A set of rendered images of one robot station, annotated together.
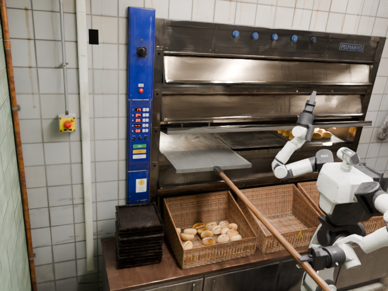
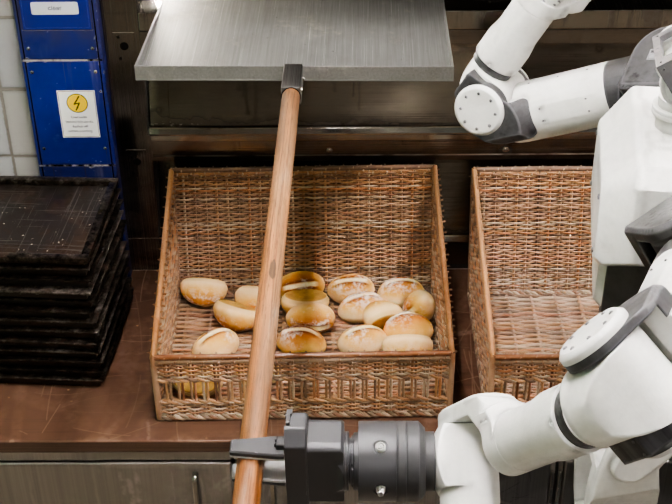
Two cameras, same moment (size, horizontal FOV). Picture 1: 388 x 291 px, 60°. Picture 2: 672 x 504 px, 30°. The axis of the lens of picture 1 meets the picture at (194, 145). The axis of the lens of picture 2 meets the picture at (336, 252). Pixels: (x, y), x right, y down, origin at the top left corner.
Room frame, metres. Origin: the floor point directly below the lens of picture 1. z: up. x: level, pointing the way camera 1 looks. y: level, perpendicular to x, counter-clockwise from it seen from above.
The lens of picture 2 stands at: (0.26, -0.98, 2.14)
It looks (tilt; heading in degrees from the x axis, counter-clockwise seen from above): 34 degrees down; 23
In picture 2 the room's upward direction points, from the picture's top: 1 degrees counter-clockwise
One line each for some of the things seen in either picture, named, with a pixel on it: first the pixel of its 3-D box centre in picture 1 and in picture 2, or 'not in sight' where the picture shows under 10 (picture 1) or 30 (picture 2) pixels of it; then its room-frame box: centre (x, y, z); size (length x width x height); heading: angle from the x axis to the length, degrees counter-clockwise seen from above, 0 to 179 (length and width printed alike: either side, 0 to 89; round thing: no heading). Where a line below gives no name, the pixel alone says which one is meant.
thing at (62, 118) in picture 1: (67, 122); not in sight; (1.94, 0.78, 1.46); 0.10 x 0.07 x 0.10; 112
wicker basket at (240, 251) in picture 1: (208, 226); (303, 285); (2.08, -0.15, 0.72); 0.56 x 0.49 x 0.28; 113
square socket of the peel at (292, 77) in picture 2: (218, 171); (292, 83); (2.00, -0.17, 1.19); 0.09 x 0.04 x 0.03; 21
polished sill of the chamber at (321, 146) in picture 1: (265, 150); (602, 13); (2.57, -0.58, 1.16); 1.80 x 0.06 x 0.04; 112
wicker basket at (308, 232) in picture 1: (279, 215); (619, 286); (2.30, -0.72, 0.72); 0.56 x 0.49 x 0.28; 112
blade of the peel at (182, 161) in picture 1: (205, 157); (298, 29); (2.21, -0.09, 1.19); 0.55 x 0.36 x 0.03; 111
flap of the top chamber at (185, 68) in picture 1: (279, 71); not in sight; (2.54, -0.59, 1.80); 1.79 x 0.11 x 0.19; 112
